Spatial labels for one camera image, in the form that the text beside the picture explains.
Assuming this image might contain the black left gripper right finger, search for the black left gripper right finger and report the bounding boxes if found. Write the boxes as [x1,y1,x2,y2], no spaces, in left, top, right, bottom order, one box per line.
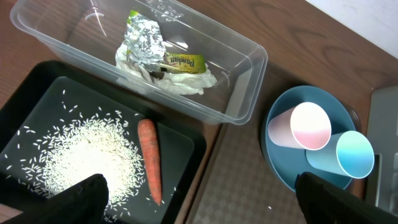
[295,172,397,224]

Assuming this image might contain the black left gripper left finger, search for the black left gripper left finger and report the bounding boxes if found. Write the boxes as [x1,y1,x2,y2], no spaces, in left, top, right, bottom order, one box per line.
[4,174,109,224]

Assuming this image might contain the pile of rice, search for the pile of rice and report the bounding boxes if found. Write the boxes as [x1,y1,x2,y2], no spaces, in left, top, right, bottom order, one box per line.
[1,89,166,223]

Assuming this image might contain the pink cup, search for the pink cup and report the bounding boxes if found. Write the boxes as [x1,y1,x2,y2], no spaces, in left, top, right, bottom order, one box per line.
[267,102,331,151]

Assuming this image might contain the orange carrot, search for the orange carrot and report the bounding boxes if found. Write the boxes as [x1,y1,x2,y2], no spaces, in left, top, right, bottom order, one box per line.
[137,119,162,205]

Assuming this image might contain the white tissue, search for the white tissue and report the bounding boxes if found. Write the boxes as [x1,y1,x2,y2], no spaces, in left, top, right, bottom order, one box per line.
[115,42,152,83]
[153,70,217,95]

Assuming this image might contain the foil snack wrapper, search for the foil snack wrapper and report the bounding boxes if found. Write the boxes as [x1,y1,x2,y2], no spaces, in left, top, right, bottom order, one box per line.
[124,10,207,74]

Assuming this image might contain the grey dishwasher rack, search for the grey dishwasher rack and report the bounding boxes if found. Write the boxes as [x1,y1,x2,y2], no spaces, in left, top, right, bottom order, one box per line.
[366,86,397,215]

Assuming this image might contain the dark blue plate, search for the dark blue plate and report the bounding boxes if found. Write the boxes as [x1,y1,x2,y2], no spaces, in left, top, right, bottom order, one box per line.
[259,85,356,192]

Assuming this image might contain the light blue cup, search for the light blue cup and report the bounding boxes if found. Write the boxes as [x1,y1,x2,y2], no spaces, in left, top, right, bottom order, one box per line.
[305,131,375,179]

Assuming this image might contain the black plastic tray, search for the black plastic tray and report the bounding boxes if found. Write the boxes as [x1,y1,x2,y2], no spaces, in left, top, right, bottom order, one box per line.
[1,61,206,223]

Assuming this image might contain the brown serving tray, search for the brown serving tray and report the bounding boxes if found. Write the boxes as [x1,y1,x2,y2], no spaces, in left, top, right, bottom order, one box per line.
[185,63,386,223]

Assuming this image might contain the clear plastic bin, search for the clear plastic bin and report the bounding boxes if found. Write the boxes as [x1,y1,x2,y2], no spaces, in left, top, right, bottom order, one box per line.
[10,0,268,125]

